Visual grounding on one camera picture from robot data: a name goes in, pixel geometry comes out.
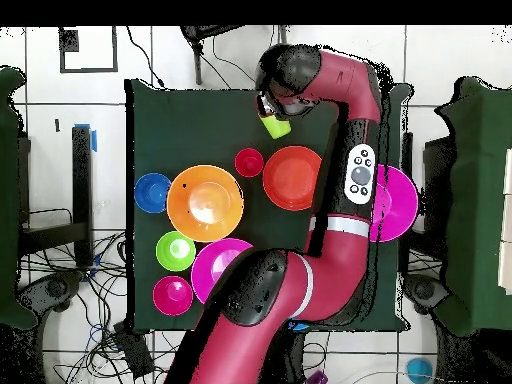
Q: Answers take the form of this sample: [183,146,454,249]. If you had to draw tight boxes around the red cup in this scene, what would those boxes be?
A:
[234,147,265,179]

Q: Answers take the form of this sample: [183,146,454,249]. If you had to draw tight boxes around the black square frame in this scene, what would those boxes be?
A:
[58,25,120,74]

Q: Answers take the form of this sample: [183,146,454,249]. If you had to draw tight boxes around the tangle of cables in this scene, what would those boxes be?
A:
[19,229,181,384]

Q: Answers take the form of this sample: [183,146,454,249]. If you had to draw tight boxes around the small green bowl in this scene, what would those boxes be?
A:
[155,230,197,273]

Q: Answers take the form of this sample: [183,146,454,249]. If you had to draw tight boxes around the small crimson bowl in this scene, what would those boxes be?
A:
[152,275,195,317]

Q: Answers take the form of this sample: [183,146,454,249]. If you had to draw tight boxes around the large pink bowl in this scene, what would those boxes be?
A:
[369,163,420,244]
[190,237,255,305]

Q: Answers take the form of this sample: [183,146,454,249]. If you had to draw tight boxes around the black power brick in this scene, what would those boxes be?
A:
[112,320,156,380]

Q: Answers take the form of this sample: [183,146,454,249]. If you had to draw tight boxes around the blue tape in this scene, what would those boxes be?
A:
[73,123,98,154]

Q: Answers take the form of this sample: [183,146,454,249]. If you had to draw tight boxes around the green cup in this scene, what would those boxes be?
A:
[258,113,292,140]

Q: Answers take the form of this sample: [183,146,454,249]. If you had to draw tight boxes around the dark green tablecloth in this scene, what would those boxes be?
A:
[124,78,413,335]

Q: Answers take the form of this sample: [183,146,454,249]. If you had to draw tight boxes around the small dark blue bowl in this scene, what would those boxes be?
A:
[134,172,174,214]

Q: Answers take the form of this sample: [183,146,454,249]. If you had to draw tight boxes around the black cable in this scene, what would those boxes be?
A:
[125,25,166,88]

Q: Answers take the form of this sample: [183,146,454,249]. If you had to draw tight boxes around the black bench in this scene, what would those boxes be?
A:
[17,125,94,268]

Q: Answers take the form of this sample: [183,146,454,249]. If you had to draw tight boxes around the grey office chair base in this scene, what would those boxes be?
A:
[402,273,451,315]
[17,270,85,314]

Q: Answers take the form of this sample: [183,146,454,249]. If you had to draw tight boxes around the white boxes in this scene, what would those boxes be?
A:
[497,146,512,296]

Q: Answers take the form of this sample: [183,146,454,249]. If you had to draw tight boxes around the large orange bowl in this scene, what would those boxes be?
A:
[166,164,245,244]

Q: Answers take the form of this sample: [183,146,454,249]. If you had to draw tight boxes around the orange-red bowl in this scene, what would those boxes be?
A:
[262,145,324,212]

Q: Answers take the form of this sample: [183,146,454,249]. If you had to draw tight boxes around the blue disc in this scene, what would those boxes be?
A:
[405,356,436,384]

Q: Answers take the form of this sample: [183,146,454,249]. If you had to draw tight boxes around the green-covered side table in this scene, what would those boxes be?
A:
[0,66,39,330]
[434,76,512,337]

